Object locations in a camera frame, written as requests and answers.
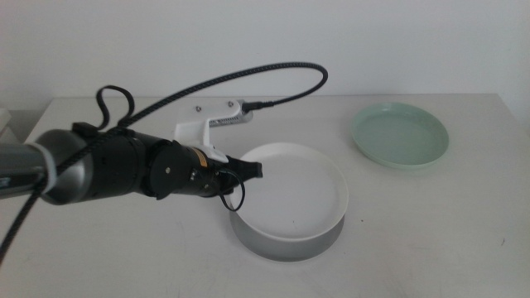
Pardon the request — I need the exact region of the white shallow bowl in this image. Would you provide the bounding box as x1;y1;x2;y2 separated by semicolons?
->
229;142;349;243

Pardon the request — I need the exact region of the grey shallow bowl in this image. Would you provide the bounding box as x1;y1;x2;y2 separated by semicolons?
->
229;206;346;262

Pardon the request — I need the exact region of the pale green shallow bowl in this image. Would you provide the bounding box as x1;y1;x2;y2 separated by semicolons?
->
350;102;450;170

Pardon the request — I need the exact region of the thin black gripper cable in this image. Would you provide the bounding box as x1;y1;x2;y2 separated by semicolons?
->
217;167;247;213

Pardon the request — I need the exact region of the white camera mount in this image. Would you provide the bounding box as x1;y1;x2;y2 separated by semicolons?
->
173;99;243;163

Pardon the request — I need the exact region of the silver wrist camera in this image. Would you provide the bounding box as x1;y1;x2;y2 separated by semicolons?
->
209;101;254;127

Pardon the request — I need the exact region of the black cable loop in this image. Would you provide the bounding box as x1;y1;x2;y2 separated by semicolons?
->
95;84;136;130

